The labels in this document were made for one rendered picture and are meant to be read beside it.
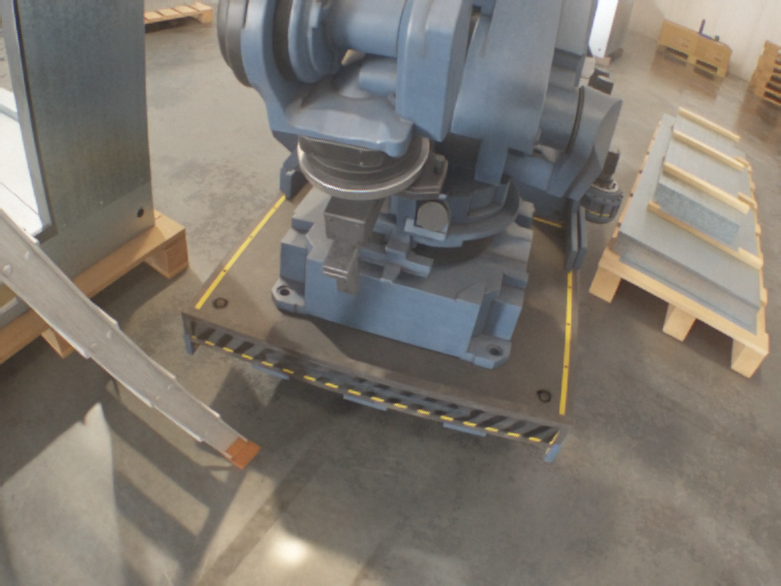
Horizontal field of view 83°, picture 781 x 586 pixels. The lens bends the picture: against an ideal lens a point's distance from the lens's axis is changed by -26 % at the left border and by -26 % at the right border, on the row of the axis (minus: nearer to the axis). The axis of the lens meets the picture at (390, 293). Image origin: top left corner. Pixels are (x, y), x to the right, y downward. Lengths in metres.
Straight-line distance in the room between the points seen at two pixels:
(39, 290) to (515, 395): 0.94
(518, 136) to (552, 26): 0.20
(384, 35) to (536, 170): 0.79
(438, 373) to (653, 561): 0.83
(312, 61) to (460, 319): 0.80
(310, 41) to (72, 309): 0.54
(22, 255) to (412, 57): 0.54
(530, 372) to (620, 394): 0.64
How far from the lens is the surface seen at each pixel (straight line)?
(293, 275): 1.33
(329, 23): 0.47
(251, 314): 1.29
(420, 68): 0.46
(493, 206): 1.19
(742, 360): 2.26
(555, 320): 1.43
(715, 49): 9.20
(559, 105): 0.95
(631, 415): 1.82
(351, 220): 0.62
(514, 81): 0.85
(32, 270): 0.77
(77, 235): 1.75
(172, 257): 1.92
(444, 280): 1.19
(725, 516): 1.80
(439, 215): 1.03
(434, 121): 0.50
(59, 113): 1.57
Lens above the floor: 1.23
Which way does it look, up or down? 40 degrees down
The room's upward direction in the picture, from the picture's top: 10 degrees clockwise
